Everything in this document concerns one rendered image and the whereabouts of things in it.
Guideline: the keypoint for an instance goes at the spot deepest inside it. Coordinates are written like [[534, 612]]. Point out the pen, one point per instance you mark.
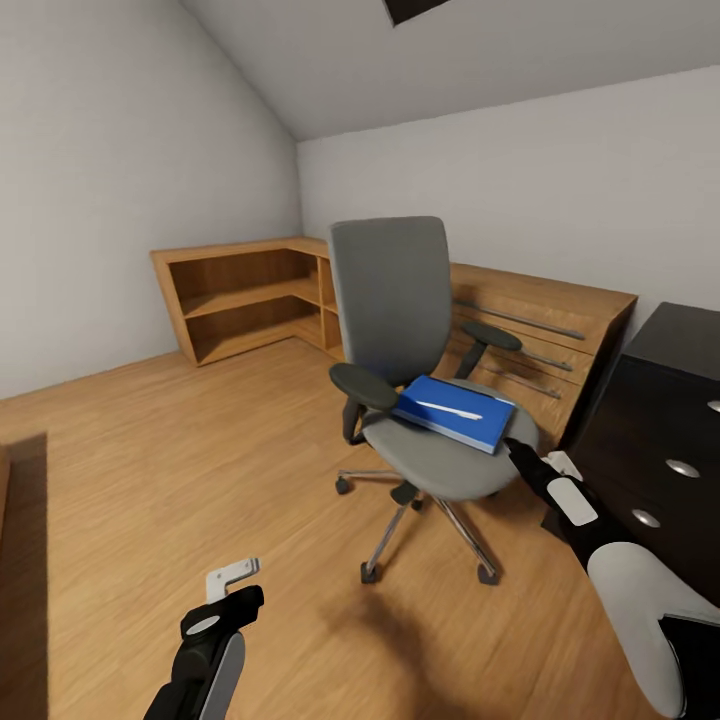
[[457, 412]]

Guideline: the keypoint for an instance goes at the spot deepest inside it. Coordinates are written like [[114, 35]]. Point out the cabinet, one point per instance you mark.
[[568, 333], [652, 451]]

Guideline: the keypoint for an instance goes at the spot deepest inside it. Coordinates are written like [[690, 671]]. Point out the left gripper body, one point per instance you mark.
[[242, 604]]

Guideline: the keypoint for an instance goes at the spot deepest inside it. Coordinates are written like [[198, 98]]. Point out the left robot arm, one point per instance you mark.
[[208, 664]]

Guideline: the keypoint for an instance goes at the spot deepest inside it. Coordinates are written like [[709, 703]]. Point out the folder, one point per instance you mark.
[[483, 432]]

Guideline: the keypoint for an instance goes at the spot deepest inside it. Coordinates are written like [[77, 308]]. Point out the swivel chair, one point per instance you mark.
[[392, 281]]

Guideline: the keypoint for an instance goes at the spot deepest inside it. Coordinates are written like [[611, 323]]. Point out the desk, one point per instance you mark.
[[680, 340]]

